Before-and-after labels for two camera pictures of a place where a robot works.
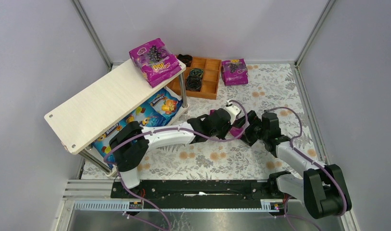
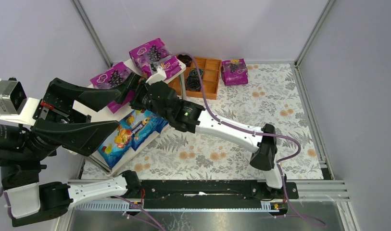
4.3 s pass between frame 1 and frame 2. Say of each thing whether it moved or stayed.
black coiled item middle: stayed
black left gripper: moved
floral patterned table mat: stayed
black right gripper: moved
